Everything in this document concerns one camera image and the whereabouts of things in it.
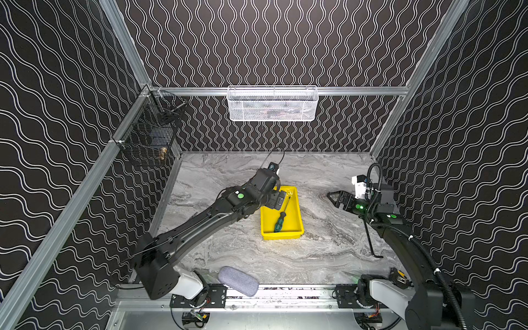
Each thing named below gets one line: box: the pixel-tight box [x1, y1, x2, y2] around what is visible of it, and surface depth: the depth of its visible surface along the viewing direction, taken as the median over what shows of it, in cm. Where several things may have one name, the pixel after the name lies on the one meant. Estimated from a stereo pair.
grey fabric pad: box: [217, 266, 260, 297], surface depth 78 cm
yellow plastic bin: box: [259, 185, 304, 240], surface depth 92 cm
